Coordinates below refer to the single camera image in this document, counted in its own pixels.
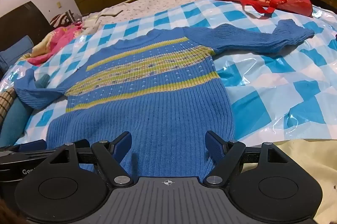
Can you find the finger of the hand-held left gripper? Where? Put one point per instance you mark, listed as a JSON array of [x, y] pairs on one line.
[[30, 145]]

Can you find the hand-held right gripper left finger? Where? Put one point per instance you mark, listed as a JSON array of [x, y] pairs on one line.
[[123, 146]]

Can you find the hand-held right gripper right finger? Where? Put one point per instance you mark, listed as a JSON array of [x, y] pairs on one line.
[[213, 146]]

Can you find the blue striped knit sweater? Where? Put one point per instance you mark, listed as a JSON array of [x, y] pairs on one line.
[[158, 108]]

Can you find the teal sweater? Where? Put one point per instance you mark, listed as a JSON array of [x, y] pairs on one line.
[[15, 124]]

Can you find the brown checked sweater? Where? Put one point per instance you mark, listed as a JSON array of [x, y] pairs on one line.
[[7, 105]]

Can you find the blue white checked plastic sheet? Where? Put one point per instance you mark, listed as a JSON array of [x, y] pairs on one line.
[[263, 76]]

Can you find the blue pillow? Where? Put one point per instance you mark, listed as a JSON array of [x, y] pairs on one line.
[[15, 51]]

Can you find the cream blanket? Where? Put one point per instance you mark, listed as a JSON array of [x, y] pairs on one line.
[[316, 161]]

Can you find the pink floral blanket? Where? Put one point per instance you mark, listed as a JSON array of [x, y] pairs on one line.
[[60, 40]]

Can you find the dark wooden headboard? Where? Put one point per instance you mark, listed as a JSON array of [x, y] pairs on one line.
[[23, 21]]

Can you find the zebra striped cloth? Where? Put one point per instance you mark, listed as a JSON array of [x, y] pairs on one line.
[[59, 19]]

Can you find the metal cup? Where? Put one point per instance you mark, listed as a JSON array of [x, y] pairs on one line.
[[69, 15]]

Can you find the white floral bedsheet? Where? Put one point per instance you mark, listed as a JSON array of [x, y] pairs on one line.
[[163, 0]]

